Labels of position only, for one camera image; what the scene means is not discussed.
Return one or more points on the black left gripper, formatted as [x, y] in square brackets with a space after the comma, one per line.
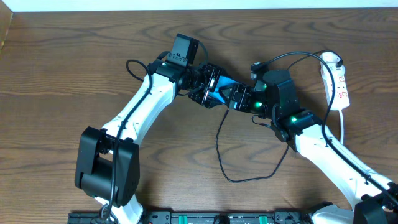
[208, 86]

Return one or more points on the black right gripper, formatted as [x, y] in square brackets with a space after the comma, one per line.
[237, 97]

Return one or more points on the blue screen smartphone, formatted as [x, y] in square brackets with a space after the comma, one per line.
[222, 81]

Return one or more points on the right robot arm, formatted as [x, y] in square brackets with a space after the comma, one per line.
[373, 197]

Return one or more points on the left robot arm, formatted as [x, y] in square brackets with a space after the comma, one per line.
[108, 167]

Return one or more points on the white power strip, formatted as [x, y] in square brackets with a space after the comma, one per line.
[341, 99]

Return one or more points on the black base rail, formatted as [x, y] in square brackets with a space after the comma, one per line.
[167, 217]

